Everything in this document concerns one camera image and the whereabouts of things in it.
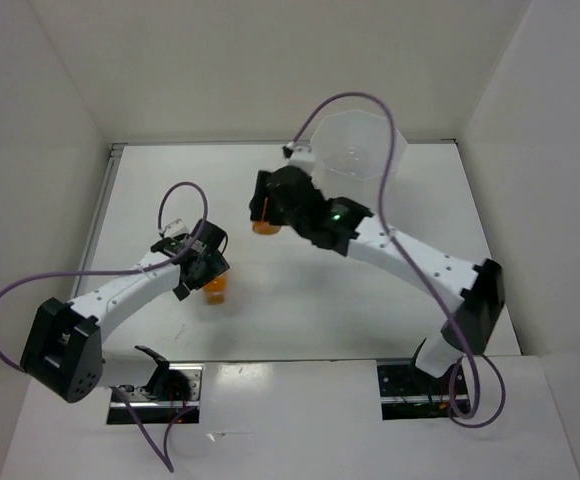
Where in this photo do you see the orange bottle with label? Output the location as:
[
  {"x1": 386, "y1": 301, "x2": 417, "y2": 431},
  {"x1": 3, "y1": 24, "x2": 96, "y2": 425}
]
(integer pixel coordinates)
[{"x1": 251, "y1": 199, "x2": 282, "y2": 236}]

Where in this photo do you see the orange plastic bottle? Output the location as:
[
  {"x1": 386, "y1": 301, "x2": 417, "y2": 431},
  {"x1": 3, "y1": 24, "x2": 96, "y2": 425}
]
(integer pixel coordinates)
[{"x1": 202, "y1": 272, "x2": 229, "y2": 305}]

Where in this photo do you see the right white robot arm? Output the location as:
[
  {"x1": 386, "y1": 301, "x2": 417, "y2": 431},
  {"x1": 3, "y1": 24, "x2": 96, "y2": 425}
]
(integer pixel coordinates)
[{"x1": 249, "y1": 166, "x2": 505, "y2": 393}]

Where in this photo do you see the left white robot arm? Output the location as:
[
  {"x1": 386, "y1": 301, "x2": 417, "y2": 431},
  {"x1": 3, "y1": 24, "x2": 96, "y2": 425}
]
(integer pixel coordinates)
[{"x1": 20, "y1": 221, "x2": 230, "y2": 403}]

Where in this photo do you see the translucent white plastic bin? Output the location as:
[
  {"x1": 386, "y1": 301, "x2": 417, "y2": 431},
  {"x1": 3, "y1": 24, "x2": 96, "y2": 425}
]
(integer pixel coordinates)
[{"x1": 310, "y1": 110, "x2": 408, "y2": 210}]

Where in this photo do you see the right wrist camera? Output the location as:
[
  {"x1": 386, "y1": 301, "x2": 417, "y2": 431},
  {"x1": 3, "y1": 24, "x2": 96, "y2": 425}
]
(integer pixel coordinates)
[{"x1": 282, "y1": 142, "x2": 316, "y2": 175}]

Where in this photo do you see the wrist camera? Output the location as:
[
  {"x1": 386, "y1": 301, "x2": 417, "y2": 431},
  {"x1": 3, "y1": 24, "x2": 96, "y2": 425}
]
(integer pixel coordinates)
[
  {"x1": 158, "y1": 219, "x2": 190, "y2": 239},
  {"x1": 282, "y1": 142, "x2": 316, "y2": 175}
]

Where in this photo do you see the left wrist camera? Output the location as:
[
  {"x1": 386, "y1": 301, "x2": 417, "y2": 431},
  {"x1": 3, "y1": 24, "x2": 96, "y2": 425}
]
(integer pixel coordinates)
[{"x1": 158, "y1": 219, "x2": 190, "y2": 239}]

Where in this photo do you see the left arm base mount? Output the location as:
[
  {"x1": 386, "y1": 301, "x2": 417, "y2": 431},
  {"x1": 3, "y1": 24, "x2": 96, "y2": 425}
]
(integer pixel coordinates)
[{"x1": 101, "y1": 345, "x2": 204, "y2": 425}]

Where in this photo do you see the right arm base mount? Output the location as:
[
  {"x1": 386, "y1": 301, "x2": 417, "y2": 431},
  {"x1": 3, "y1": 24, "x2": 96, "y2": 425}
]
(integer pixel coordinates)
[{"x1": 376, "y1": 342, "x2": 471, "y2": 421}]

